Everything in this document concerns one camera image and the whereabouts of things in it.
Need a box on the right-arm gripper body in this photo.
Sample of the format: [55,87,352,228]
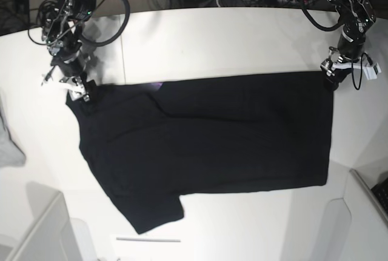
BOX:
[42,20,87,88]

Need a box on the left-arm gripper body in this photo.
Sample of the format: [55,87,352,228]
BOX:
[321,35,366,76]

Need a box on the black T-shirt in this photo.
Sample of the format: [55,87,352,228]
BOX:
[66,71,334,234]

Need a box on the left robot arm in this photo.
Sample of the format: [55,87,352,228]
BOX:
[299,0,376,91]

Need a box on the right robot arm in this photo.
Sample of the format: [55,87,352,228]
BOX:
[34,0,131,102]

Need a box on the grey cloth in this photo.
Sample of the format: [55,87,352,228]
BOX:
[1,100,26,168]

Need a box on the black keyboard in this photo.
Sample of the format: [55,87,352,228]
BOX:
[372,179,388,213]

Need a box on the white bin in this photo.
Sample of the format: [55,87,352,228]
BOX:
[1,182,99,260]

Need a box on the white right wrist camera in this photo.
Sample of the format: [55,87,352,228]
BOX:
[41,73,81,92]

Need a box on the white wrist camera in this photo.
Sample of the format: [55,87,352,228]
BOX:
[41,73,81,92]
[353,62,381,81]

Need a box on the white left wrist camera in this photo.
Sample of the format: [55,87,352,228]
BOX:
[353,62,381,81]

